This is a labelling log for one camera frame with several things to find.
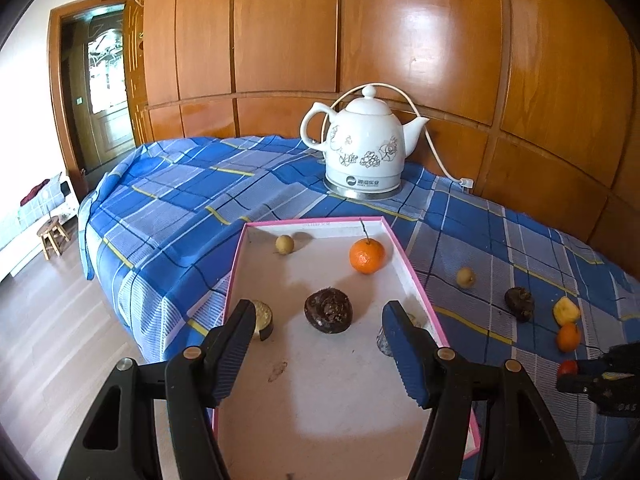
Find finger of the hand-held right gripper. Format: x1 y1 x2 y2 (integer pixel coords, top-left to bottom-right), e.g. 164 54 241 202
556 374 616 397
575 358 612 377

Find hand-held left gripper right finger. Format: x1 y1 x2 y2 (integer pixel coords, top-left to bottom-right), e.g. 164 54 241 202
381 300 581 480

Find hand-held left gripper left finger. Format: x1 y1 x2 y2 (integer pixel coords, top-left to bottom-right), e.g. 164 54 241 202
57 299 258 480

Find short-stemmed orange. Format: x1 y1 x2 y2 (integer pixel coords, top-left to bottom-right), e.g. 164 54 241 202
556 322 582 353

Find yellow fruit chunk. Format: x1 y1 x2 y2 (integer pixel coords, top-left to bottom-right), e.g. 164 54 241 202
552 296 582 327

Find dark brown wrinkled fruit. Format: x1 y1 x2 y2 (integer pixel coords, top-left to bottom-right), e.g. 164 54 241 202
305 287 353 333
504 286 536 323

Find long-stemmed orange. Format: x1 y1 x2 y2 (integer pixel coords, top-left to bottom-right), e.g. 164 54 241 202
349 219 387 275

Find white tray with pink rim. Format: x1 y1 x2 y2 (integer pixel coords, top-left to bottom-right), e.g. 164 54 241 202
211 216 484 480

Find blue plaid tablecloth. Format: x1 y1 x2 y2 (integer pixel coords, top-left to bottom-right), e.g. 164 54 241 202
77 135 640 480

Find small wooden stool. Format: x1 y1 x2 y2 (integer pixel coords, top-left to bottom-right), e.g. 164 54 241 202
36 219 71 261

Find white floral ceramic kettle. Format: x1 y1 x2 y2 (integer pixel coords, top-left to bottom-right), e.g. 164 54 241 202
300 84 431 201

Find white bench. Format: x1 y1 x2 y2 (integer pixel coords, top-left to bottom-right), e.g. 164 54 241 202
0 172 81 278

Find dark red cloth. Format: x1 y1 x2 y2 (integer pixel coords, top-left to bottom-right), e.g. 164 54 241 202
20 184 49 207

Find wooden door with glass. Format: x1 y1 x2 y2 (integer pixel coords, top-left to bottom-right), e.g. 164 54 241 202
47 0 146 186

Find wooden wardrobe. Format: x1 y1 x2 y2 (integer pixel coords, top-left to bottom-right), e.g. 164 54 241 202
100 0 640 271

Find white kettle power cord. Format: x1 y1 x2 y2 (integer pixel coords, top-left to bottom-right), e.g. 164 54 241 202
330 81 475 188

